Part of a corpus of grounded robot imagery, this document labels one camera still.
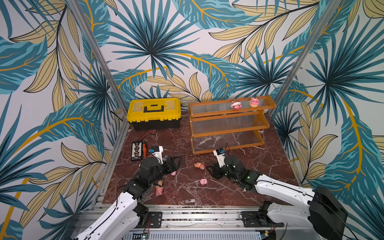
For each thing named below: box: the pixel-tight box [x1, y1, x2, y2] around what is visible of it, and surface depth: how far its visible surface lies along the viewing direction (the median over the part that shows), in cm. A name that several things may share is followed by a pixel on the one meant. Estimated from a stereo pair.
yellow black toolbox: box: [126, 98, 182, 131], surface depth 100 cm
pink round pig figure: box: [249, 97, 260, 108], surface depth 85 cm
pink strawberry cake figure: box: [230, 99, 242, 111], surface depth 81 cm
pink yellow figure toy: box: [194, 161, 206, 170], surface depth 91 cm
